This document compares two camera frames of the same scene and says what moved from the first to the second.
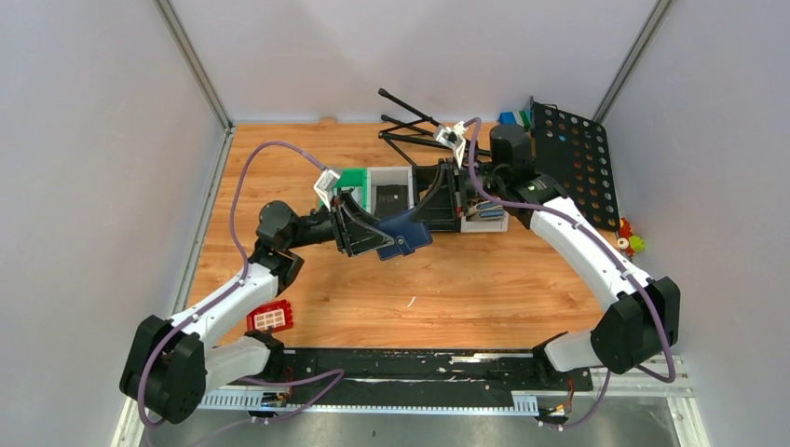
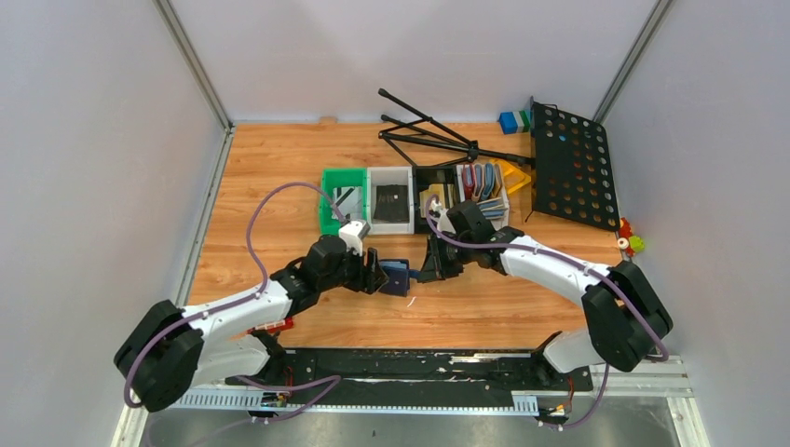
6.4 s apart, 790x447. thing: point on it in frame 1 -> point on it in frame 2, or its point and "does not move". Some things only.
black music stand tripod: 401,131 does not move
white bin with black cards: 393,175 does not move
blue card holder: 407,234 -> 399,274
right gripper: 455,194 -> 441,262
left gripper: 343,223 -> 371,272
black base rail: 414,376 does not move
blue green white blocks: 523,117 does not move
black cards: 390,199 does not move
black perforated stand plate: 574,152 does not move
